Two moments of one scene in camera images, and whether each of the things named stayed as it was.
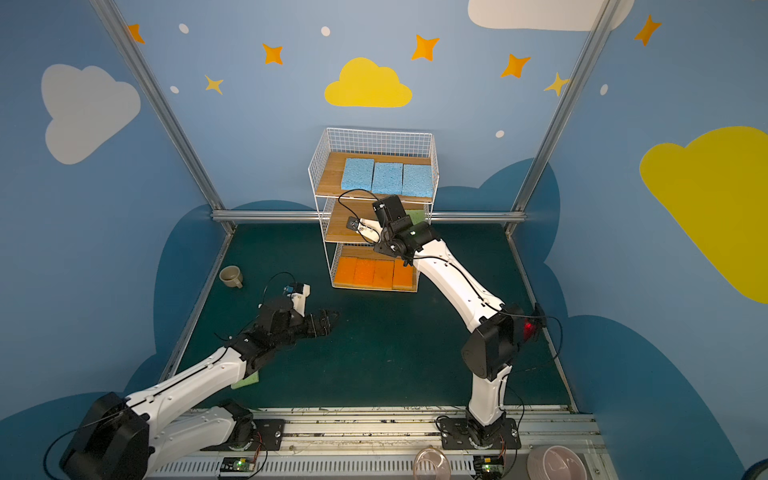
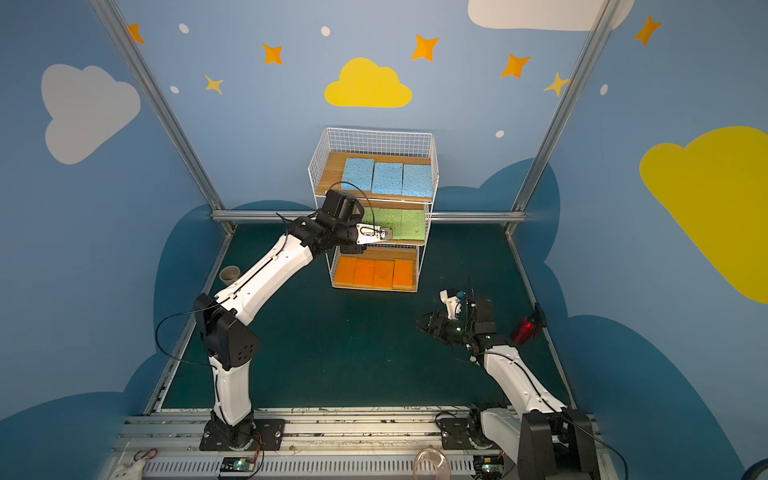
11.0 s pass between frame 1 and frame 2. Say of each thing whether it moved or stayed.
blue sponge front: stayed
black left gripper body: moved
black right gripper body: moved
